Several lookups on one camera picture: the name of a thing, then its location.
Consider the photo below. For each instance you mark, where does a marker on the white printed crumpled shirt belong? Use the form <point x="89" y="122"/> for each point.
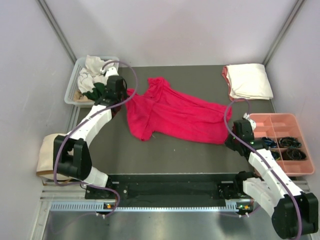
<point x="87" y="81"/>

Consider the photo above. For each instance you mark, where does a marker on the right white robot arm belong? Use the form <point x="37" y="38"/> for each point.
<point x="293" y="212"/>

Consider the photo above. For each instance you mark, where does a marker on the dark rolled item front-left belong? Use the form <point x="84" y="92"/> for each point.
<point x="275" y="154"/>

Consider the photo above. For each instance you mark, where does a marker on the folded pink t-shirt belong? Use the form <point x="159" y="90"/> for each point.
<point x="234" y="77"/>

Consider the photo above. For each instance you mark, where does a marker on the folded cream t-shirt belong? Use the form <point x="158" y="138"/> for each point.
<point x="256" y="85"/>

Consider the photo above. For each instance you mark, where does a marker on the dark green shirt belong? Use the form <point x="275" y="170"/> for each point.
<point x="96" y="92"/>

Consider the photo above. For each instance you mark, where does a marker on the cream crumpled shirt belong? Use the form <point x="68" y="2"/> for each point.
<point x="96" y="66"/>

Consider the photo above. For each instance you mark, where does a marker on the grey slotted cable duct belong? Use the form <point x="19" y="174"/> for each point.
<point x="90" y="206"/>

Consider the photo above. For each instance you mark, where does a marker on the dark rolled item back-right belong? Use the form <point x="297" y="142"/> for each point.
<point x="289" y="142"/>

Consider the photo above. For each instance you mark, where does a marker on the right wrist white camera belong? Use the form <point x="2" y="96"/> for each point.
<point x="253" y="124"/>

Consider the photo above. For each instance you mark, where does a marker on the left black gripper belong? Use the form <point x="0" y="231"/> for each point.
<point x="124" y="93"/>

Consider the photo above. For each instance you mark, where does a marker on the pink divided plastic tray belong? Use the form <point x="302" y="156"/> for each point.
<point x="279" y="125"/>

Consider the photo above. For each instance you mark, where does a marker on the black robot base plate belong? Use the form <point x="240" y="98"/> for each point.
<point x="176" y="190"/>

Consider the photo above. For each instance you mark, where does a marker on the red t-shirt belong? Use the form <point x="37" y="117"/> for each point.
<point x="164" y="110"/>

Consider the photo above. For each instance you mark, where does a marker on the dark rolled item front-right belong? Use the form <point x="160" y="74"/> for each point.
<point x="295" y="154"/>

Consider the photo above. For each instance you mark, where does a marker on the tan shirt in basket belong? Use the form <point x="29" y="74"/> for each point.
<point x="78" y="97"/>

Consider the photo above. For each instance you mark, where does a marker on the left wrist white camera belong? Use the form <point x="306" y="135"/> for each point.
<point x="110" y="71"/>

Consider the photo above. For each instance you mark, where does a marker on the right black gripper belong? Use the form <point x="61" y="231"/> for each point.
<point x="228" y="143"/>

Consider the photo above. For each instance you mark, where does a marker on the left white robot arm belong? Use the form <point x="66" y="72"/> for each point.
<point x="71" y="155"/>

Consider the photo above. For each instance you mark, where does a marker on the wrist white camera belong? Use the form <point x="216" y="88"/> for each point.
<point x="110" y="71"/>
<point x="253" y="124"/>

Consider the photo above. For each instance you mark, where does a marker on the white plastic laundry basket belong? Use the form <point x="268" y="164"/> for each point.
<point x="73" y="82"/>

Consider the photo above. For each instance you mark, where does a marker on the cream fabric bear bag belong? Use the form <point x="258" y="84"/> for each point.
<point x="45" y="165"/>

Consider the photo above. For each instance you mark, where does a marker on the dark rolled item back-left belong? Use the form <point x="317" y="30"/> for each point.
<point x="270" y="143"/>

